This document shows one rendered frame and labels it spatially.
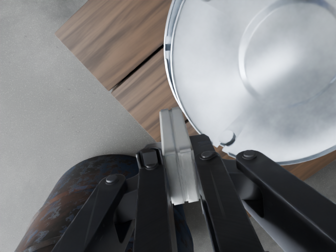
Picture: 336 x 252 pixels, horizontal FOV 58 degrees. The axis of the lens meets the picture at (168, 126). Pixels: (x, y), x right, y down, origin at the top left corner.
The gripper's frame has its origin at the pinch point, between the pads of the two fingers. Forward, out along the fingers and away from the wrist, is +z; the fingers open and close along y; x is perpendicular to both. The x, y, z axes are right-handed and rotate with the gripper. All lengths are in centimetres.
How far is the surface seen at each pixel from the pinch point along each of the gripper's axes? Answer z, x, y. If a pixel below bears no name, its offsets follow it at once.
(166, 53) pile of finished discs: 20.1, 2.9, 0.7
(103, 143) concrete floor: 56, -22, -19
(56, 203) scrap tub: 38, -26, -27
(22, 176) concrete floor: 56, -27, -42
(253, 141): 19.5, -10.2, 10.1
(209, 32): 19.3, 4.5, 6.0
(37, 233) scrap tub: 28.8, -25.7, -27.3
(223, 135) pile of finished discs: 20.2, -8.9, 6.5
